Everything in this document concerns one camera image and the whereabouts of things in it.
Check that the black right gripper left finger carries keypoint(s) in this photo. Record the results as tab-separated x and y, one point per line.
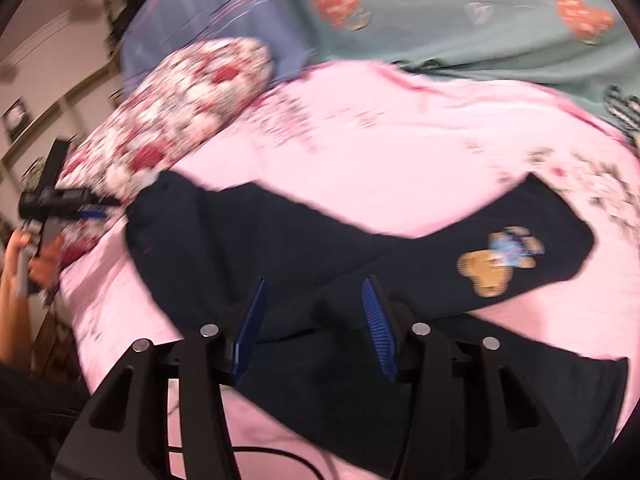
122	433

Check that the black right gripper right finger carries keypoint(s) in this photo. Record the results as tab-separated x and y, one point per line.
470	414

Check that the dark navy pants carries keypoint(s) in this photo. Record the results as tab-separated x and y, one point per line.
314	368

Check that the person's left forearm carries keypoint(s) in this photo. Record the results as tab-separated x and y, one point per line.
15	327

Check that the person's left hand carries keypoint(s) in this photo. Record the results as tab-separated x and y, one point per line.
42	268

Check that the red floral pillow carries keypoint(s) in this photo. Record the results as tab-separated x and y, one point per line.
192	95

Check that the blue-purple plaid pillow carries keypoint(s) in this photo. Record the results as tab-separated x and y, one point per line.
164	26

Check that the pink floral bed sheet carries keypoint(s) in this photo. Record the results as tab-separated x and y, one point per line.
407	155

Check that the teal heart-print quilt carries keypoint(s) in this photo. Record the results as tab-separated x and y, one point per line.
581	48

